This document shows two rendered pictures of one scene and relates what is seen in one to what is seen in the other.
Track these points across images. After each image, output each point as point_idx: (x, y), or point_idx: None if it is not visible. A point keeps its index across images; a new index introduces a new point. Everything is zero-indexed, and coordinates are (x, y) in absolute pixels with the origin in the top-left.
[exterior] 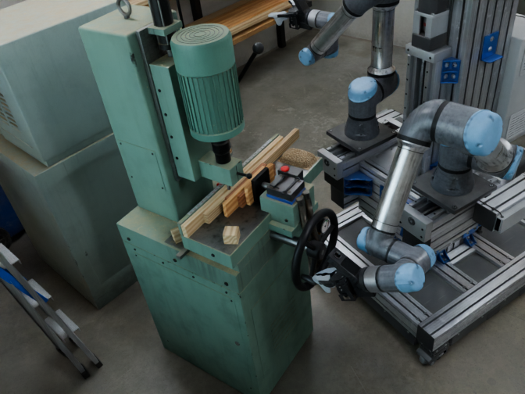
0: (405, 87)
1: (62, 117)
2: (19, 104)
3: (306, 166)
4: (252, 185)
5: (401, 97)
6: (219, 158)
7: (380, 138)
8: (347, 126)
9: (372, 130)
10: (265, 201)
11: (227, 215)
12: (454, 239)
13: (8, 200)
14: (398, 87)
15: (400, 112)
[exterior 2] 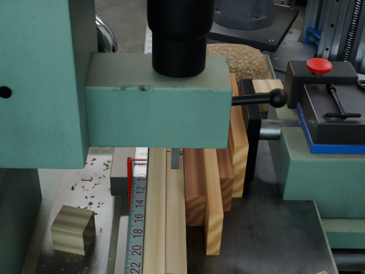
0: (109, 10)
1: None
2: None
3: (264, 76)
4: (251, 134)
5: (113, 22)
6: (188, 54)
7: (283, 21)
8: (226, 6)
9: (272, 6)
10: (310, 168)
11: (219, 248)
12: None
13: None
14: (100, 11)
15: (125, 39)
